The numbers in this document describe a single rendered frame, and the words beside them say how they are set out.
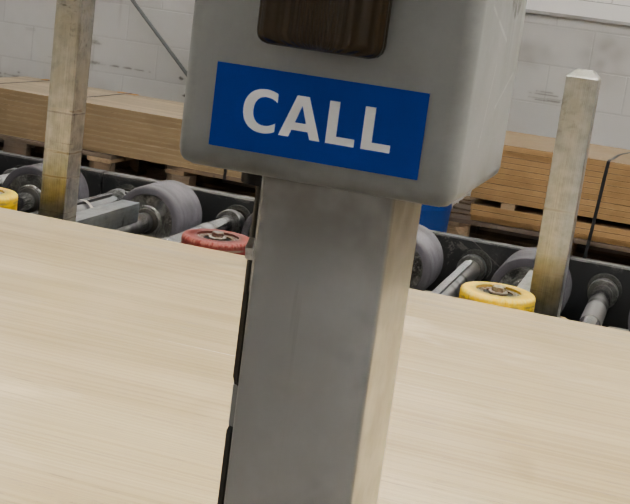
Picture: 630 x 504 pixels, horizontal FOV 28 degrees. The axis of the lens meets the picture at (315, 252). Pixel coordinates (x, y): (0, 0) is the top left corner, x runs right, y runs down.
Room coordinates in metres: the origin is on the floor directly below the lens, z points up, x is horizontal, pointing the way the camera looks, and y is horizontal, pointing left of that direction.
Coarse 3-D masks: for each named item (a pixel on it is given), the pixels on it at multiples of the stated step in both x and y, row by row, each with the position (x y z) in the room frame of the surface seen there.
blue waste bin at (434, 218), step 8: (424, 208) 5.84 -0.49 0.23; (432, 208) 5.86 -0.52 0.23; (440, 208) 5.89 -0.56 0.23; (448, 208) 5.96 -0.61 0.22; (424, 216) 5.84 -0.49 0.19; (432, 216) 5.87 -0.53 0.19; (440, 216) 5.90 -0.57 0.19; (448, 216) 5.99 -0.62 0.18; (424, 224) 5.85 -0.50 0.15; (432, 224) 5.87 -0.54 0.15; (440, 224) 5.92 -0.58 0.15
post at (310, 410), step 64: (256, 192) 0.33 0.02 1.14; (320, 192) 0.31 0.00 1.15; (256, 256) 0.31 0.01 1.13; (320, 256) 0.31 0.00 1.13; (384, 256) 0.31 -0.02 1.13; (256, 320) 0.31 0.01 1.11; (320, 320) 0.31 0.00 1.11; (384, 320) 0.31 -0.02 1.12; (256, 384) 0.31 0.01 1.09; (320, 384) 0.31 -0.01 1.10; (384, 384) 0.32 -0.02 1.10; (256, 448) 0.31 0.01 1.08; (320, 448) 0.31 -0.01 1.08; (384, 448) 0.34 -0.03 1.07
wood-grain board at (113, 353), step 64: (0, 256) 1.18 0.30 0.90; (64, 256) 1.21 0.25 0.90; (128, 256) 1.25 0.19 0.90; (192, 256) 1.29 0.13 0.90; (0, 320) 0.97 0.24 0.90; (64, 320) 0.99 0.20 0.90; (128, 320) 1.02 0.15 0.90; (192, 320) 1.04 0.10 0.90; (448, 320) 1.16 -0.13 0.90; (512, 320) 1.19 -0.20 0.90; (0, 384) 0.82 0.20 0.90; (64, 384) 0.84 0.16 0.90; (128, 384) 0.86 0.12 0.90; (192, 384) 0.87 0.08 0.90; (448, 384) 0.96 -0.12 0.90; (512, 384) 0.98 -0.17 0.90; (576, 384) 1.00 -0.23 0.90; (0, 448) 0.71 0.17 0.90; (64, 448) 0.72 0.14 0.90; (128, 448) 0.74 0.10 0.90; (192, 448) 0.75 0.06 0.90; (448, 448) 0.81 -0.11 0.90; (512, 448) 0.83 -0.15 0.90; (576, 448) 0.85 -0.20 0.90
